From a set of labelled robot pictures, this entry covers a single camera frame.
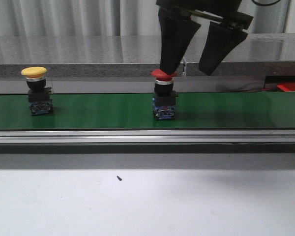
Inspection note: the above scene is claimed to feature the green conveyor belt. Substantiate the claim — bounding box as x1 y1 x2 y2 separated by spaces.
0 92 295 130

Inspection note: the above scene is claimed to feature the aluminium conveyor frame rail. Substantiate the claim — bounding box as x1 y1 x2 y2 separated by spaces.
0 130 295 170

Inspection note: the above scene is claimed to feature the white pleated curtain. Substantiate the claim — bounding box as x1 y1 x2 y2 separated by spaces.
0 0 295 36

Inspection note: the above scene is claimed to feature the grey stone counter slab right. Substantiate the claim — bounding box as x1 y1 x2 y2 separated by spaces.
175 33 295 77

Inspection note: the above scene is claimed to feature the red plastic tray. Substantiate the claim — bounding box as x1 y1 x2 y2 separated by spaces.
277 82 295 92

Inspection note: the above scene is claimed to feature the yellow mushroom push button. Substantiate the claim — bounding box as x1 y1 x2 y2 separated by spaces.
21 66 53 116

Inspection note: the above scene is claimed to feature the red mushroom push button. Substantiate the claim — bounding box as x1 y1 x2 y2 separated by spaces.
152 69 177 120

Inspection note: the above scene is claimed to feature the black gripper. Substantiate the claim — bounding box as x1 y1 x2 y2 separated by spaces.
156 0 253 75

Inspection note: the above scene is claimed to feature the grey stone counter slab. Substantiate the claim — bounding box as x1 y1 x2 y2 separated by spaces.
0 36 161 78
175 33 295 77

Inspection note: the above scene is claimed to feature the grey stone counter slab left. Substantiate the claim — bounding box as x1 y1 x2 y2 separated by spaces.
0 36 161 78

